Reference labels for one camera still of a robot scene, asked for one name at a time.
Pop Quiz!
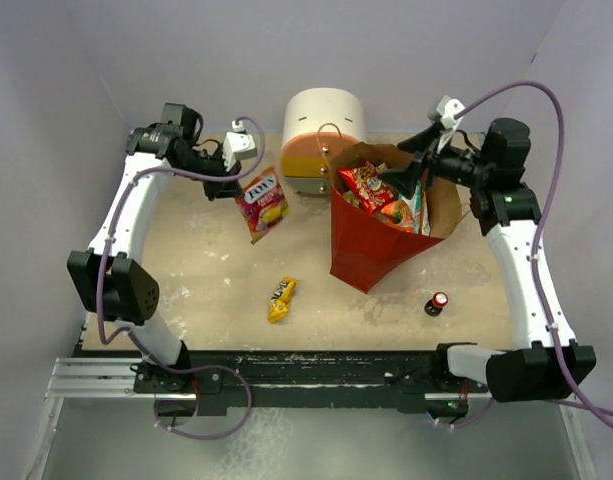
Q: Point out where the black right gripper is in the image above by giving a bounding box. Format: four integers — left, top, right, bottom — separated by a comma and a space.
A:
378, 123, 492, 199

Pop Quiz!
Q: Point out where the teal Fox's candy bag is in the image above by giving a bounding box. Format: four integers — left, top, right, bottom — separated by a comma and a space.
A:
402, 181, 431, 236

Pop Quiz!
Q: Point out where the red noodle snack packet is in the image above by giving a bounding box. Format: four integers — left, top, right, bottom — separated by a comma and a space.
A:
338, 160, 397, 214

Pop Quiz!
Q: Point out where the orange Fox's candy bag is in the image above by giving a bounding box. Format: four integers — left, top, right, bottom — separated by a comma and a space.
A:
378, 200, 416, 233

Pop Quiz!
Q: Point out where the colourful candy packet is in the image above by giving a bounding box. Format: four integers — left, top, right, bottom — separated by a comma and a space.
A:
235, 167, 290, 244

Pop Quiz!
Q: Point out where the red paper bag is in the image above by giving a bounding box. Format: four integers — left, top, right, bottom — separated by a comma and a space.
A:
329, 142, 462, 293

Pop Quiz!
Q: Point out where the large gold snack bag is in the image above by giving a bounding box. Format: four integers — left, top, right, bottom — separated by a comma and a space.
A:
342, 190, 366, 211

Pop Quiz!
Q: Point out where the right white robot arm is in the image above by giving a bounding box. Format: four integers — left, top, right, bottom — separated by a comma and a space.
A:
379, 118, 596, 403

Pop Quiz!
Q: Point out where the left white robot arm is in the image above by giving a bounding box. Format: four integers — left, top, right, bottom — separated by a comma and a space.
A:
67, 103, 257, 392

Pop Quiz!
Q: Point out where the small three-drawer cabinet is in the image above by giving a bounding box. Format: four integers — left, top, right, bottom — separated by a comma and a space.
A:
280, 87, 367, 196

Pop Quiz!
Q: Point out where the small red-capped bottle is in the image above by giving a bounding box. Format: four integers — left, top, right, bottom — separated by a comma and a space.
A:
424, 292, 449, 317

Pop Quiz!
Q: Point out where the yellow M&M's packet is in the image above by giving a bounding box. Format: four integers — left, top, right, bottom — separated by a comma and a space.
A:
268, 277, 298, 323

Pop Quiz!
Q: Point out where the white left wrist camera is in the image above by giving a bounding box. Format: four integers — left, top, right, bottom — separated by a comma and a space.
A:
222, 120, 257, 175

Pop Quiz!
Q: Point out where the aluminium table rail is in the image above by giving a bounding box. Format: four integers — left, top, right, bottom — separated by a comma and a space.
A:
46, 358, 135, 399

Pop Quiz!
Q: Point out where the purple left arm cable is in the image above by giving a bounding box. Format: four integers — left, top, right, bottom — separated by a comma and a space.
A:
96, 116, 266, 440

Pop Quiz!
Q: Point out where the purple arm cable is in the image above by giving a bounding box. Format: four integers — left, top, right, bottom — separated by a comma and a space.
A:
96, 116, 266, 440
433, 81, 613, 435

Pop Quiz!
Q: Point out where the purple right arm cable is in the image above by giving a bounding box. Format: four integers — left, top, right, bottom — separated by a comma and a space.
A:
433, 81, 613, 435

